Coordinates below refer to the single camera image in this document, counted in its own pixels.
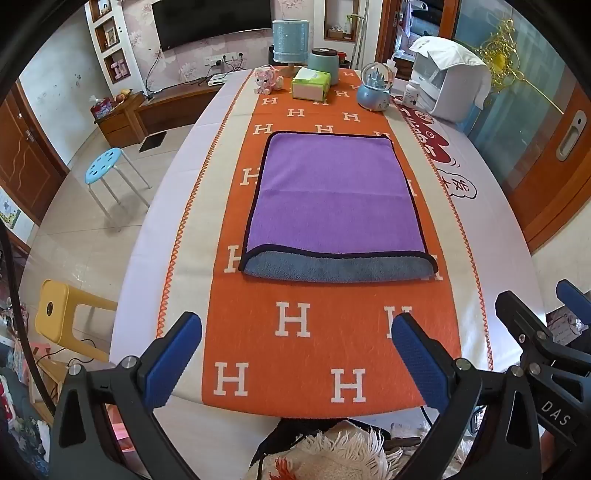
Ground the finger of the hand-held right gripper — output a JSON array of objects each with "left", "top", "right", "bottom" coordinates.
[
  {"left": 495, "top": 290, "right": 583, "bottom": 384},
  {"left": 555, "top": 279, "right": 591, "bottom": 319}
]

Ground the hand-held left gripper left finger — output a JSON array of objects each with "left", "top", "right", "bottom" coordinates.
[{"left": 48, "top": 311, "right": 204, "bottom": 480}]

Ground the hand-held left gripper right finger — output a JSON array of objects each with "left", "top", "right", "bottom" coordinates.
[{"left": 390, "top": 312, "right": 546, "bottom": 480}]

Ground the purple towel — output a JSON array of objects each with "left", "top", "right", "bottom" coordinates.
[{"left": 239, "top": 131, "right": 438, "bottom": 284}]

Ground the orange letter-print blanket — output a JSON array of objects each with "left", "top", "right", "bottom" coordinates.
[{"left": 156, "top": 67, "right": 496, "bottom": 421}]

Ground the yellow plastic stool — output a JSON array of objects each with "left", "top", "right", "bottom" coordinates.
[{"left": 34, "top": 278, "right": 119, "bottom": 365}]

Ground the cream fringed cloth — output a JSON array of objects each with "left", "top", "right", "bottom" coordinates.
[{"left": 244, "top": 416, "right": 468, "bottom": 480}]

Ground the glass sliding door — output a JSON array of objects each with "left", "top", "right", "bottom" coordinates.
[{"left": 452, "top": 0, "right": 591, "bottom": 254}]

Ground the white printed tablecloth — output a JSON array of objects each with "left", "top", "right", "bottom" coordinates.
[{"left": 108, "top": 68, "right": 551, "bottom": 446}]

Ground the blue round stool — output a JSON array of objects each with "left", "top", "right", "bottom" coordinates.
[{"left": 84, "top": 147, "right": 153, "bottom": 219}]

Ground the dark floor mat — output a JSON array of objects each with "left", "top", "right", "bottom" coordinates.
[{"left": 138, "top": 132, "right": 167, "bottom": 153}]

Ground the white countertop appliance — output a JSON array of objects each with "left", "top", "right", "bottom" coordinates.
[{"left": 408, "top": 37, "right": 483, "bottom": 122}]

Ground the brown wooden door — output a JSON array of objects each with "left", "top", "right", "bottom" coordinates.
[{"left": 0, "top": 79, "right": 71, "bottom": 224}]

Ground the wooden television cabinet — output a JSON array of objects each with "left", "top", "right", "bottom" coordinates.
[{"left": 95, "top": 82, "right": 220, "bottom": 148}]

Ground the gold hanging ornament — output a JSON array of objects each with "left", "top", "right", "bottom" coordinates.
[{"left": 477, "top": 18, "right": 567, "bottom": 116}]

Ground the white pill bottle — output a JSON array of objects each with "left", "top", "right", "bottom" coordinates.
[{"left": 403, "top": 79, "right": 424, "bottom": 110}]

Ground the red tissue box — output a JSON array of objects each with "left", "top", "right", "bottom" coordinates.
[{"left": 89, "top": 95, "right": 114, "bottom": 121}]

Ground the white cloth cover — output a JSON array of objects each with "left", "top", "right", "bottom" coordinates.
[{"left": 426, "top": 41, "right": 491, "bottom": 110}]

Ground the blue snow globe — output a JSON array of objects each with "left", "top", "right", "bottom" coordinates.
[{"left": 356, "top": 62, "right": 398, "bottom": 113}]

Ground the pink toy figure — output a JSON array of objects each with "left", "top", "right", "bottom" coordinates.
[{"left": 253, "top": 66, "right": 285, "bottom": 96}]

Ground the green tissue pack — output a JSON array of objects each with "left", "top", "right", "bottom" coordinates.
[{"left": 290, "top": 67, "right": 332, "bottom": 101}]

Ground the teal jar with black lid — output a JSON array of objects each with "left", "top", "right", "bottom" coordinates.
[{"left": 307, "top": 47, "right": 342, "bottom": 86}]

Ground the blue table lamp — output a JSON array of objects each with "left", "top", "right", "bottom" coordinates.
[{"left": 271, "top": 19, "right": 310, "bottom": 78}]

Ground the black cable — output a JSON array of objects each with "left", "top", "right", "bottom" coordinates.
[{"left": 0, "top": 220, "right": 57, "bottom": 418}]

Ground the white wall niche shelf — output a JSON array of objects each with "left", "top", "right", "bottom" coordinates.
[{"left": 85, "top": 0, "right": 133, "bottom": 86}]

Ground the black wall television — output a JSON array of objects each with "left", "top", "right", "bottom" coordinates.
[{"left": 152, "top": 0, "right": 274, "bottom": 52}]

